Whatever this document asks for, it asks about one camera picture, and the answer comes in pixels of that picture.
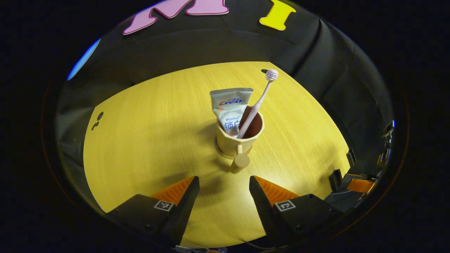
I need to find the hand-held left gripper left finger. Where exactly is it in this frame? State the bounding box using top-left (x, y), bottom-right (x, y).
top-left (105, 176), bottom-right (200, 248)

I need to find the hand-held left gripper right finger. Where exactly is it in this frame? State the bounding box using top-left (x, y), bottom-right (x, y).
top-left (249, 175), bottom-right (347, 246)

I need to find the beige cup with handle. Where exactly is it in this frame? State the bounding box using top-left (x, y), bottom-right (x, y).
top-left (215, 105), bottom-right (265, 173)

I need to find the pink toothbrush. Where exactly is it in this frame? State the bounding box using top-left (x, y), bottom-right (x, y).
top-left (237, 69), bottom-right (279, 139)

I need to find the white toothpaste tube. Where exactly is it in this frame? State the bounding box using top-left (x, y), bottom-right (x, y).
top-left (210, 87), bottom-right (254, 137)

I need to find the wooden desktop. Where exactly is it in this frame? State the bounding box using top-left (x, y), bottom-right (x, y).
top-left (83, 61), bottom-right (351, 248)

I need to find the black backdrop cloth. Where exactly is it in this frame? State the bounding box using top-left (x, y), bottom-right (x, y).
top-left (56, 0), bottom-right (393, 176)

